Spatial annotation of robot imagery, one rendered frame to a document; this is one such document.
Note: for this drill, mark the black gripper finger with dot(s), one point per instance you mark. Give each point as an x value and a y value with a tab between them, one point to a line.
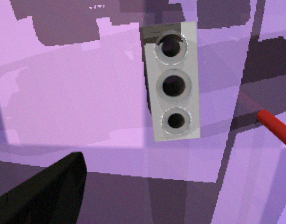
53	196

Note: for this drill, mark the grey plate with holes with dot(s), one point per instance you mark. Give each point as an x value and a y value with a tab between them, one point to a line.
175	106

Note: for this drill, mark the red peg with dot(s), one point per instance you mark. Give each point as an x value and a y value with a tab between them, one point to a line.
272	124

